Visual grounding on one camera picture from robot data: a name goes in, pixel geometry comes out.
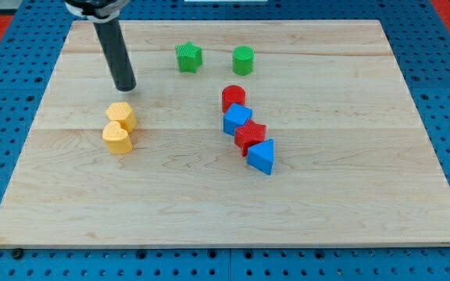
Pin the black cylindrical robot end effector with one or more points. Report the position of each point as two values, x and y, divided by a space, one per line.
115 51

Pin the blue cube block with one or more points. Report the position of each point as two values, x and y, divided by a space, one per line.
235 116

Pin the red cylinder block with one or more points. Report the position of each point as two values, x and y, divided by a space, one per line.
232 94

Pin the yellow heart block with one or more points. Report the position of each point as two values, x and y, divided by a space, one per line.
116 138

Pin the yellow hexagon block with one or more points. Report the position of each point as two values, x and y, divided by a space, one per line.
122 112

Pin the green cylinder block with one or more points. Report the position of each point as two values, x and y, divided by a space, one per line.
242 60

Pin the light wooden board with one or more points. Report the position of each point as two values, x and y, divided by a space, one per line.
353 164

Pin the red star block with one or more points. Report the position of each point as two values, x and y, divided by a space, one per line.
249 134

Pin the green star block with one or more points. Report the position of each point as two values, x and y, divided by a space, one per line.
189 57

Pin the blue triangle block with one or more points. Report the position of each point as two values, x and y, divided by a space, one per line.
261 156

